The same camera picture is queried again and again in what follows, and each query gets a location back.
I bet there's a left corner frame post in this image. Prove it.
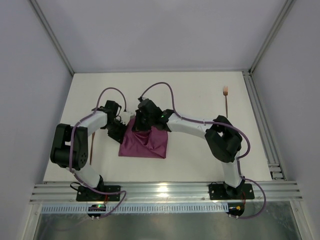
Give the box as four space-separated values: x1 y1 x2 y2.
28 0 75 77

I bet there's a controller board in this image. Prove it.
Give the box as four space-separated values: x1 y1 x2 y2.
226 204 245 219
87 203 106 218

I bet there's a left controller board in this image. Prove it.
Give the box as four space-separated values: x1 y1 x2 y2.
87 203 106 218

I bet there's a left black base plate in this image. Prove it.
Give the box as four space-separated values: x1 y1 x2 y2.
76 185 121 202

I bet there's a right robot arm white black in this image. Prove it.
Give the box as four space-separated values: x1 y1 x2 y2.
133 97 245 199

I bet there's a right corner frame post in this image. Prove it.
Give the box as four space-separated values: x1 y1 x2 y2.
248 0 296 75

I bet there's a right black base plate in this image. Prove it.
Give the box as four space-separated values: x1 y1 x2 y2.
208 181 255 200

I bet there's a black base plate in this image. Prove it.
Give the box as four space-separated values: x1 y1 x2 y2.
208 181 255 200
76 185 121 202

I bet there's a corner frame post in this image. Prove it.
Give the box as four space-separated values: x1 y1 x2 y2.
28 0 75 77
248 0 296 75

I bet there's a slotted grey cable duct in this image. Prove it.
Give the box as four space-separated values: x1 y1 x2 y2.
40 202 228 214

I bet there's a right controller board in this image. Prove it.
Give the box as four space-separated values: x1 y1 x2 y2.
226 204 245 219

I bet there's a copper knife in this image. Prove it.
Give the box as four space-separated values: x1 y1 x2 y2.
89 132 96 165

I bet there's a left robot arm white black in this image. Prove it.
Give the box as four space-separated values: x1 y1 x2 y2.
50 100 127 194

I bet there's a purple cloth napkin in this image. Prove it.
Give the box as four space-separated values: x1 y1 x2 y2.
118 118 168 159

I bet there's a right side aluminium rail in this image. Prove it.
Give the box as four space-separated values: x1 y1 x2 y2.
242 71 287 181

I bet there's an aluminium rail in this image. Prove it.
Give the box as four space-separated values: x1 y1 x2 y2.
242 71 287 181
30 181 303 204

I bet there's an aluminium front rail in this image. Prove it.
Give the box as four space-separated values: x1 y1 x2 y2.
30 181 303 204

